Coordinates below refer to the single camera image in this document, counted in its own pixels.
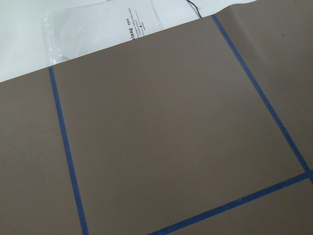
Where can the clear plastic bag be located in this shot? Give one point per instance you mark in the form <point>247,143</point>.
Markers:
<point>73,32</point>

